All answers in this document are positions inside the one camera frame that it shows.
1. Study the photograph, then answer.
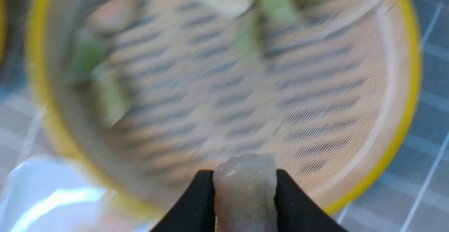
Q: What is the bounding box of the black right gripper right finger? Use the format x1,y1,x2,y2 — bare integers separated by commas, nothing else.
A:
274,169,346,232

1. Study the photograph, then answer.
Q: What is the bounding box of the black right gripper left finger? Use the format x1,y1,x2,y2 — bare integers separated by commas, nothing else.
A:
151,170,215,232

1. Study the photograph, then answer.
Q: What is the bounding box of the pink dumpling steamer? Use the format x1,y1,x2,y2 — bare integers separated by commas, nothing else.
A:
86,0,141,35
212,154,278,232

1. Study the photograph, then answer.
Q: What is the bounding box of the white square plate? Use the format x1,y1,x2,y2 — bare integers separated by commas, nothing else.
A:
0,157,157,232

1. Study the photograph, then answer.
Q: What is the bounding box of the yellow-rimmed bamboo steamer basket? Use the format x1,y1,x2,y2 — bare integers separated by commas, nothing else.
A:
26,0,421,218

